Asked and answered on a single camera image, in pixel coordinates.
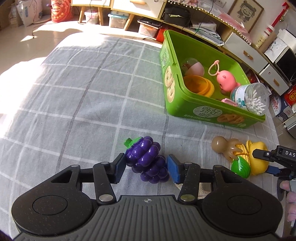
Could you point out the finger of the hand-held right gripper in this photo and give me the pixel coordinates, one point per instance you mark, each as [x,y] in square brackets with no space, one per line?
[276,172]
[263,154]

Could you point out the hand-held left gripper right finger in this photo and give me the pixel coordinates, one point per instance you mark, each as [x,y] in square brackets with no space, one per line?
[173,168]

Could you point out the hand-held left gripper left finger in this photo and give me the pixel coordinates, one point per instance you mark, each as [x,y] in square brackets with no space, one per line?
[120,166]

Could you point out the yellow toy pot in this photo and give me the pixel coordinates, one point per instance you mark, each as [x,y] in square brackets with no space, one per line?
[259,163]

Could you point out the purple toy grape bunch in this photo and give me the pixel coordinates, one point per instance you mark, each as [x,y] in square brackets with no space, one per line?
[145,157]

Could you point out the clear cotton swab jar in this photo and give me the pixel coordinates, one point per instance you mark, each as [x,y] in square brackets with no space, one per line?
[252,99]

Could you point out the green plastic storage box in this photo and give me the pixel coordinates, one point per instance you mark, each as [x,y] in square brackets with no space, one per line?
[185,109]

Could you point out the small pink patterned packet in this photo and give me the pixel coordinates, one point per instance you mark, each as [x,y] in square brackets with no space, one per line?
[229,102]

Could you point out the pink pig toy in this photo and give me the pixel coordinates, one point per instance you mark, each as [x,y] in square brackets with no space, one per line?
[226,81]

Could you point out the orange pumpkin-shaped toy bowl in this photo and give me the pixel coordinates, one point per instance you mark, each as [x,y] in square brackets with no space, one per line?
[198,84]

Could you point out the clear pink capsule ball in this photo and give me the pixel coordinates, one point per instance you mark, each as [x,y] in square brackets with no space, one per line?
[194,67]

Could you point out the person's right hand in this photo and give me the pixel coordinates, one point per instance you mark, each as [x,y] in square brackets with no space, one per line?
[291,206]

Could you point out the yellow toy corn cob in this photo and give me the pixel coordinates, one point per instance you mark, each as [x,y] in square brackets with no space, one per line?
[241,165]

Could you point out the beige rubber octopus toy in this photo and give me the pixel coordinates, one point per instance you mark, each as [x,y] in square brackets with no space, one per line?
[219,143]

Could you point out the blue and white carton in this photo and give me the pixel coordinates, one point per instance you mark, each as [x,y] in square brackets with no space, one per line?
[281,105]

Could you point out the red carton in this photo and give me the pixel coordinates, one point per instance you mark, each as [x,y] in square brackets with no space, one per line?
[291,96]

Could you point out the grey checked tablecloth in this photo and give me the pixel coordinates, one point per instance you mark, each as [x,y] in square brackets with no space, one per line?
[81,104]

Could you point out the white cabinet drawer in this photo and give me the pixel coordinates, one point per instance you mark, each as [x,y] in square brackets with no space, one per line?
[138,8]
[90,2]
[275,80]
[245,52]

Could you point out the black microwave oven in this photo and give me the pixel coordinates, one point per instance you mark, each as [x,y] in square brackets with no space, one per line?
[286,63]

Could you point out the white appliance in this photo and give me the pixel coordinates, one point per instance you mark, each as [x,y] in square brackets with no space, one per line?
[286,38]

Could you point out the white bottle with red cap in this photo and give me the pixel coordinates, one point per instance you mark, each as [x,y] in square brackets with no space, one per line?
[264,36]

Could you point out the wooden TV cabinet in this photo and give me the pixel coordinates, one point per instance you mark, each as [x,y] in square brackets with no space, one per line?
[231,30]

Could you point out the red flat box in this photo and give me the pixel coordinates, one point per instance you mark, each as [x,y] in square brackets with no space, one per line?
[160,34]

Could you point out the stack of folded light cloths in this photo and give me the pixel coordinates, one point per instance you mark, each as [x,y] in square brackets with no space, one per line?
[208,32]

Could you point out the pink lace-trimmed cloth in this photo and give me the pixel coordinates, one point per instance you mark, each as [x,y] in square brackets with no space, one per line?
[229,20]

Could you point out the framed cartoon picture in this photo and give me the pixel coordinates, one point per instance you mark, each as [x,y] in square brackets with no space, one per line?
[246,12]

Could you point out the clear plastic storage bin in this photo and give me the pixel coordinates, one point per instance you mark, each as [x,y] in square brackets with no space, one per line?
[91,17]
[118,20]

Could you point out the black keyboard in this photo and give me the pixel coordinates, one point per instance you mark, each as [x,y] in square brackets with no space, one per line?
[149,22]

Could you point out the black bag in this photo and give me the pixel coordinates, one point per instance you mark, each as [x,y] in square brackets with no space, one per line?
[177,15]

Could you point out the red bag with face print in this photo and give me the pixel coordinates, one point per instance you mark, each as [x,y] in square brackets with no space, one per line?
[60,10]

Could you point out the white plastic bag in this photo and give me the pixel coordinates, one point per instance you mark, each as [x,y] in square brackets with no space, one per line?
[27,12]

